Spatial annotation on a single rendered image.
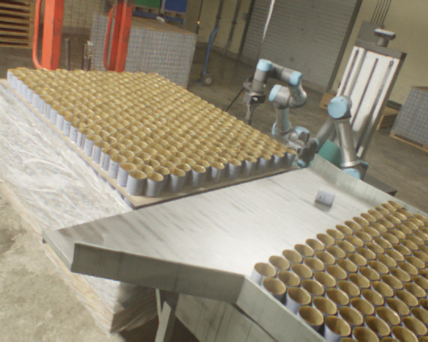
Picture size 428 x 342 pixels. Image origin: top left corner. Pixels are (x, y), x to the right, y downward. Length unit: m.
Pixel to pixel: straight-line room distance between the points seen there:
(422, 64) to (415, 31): 0.75
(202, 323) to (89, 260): 0.45
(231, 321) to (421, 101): 7.71
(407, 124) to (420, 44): 2.40
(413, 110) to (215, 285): 7.80
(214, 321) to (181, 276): 0.26
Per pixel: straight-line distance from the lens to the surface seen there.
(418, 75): 10.54
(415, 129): 8.78
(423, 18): 10.65
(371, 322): 1.32
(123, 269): 1.22
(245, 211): 1.71
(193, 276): 1.20
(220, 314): 1.37
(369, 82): 2.92
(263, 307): 1.20
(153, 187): 1.65
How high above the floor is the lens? 1.88
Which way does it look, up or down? 23 degrees down
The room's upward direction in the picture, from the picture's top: 14 degrees clockwise
